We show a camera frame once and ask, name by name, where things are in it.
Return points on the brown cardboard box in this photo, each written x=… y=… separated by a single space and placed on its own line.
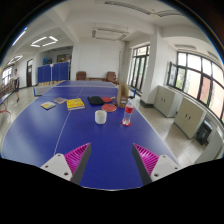
x=123 y=94

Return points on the near beige cabinet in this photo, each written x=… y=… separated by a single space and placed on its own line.
x=189 y=117

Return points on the far beige cabinet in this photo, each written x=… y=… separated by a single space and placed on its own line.
x=167 y=101

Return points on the left brown armchair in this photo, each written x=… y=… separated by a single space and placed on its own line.
x=81 y=75

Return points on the brown armchair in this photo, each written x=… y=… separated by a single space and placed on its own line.
x=81 y=75
x=111 y=77

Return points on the red table tennis paddle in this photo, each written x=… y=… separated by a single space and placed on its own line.
x=109 y=107
x=107 y=99

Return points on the black paddle case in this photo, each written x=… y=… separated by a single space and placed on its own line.
x=95 y=100

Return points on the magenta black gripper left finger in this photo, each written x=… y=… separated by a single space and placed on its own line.
x=69 y=166

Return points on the right brown armchair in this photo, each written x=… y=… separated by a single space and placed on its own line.
x=111 y=77

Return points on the person in dark skirt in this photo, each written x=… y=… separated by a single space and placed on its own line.
x=16 y=83

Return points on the grey-brown booklet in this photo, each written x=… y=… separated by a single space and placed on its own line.
x=60 y=100

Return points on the clear red-label water bottle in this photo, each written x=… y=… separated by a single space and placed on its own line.
x=128 y=110

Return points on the black bin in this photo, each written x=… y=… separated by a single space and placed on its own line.
x=203 y=132

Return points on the beige cabinet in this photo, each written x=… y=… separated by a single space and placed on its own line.
x=167 y=101
x=189 y=117

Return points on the side table with red legs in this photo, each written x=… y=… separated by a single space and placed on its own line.
x=4 y=102

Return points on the blue table tennis table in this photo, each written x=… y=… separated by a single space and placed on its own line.
x=37 y=134

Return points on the white cup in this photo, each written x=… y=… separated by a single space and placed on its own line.
x=100 y=116

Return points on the blue folded partition boards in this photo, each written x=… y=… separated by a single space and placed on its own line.
x=53 y=72

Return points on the yellow book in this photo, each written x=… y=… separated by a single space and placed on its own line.
x=74 y=104

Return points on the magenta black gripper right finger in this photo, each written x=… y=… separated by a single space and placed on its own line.
x=152 y=167

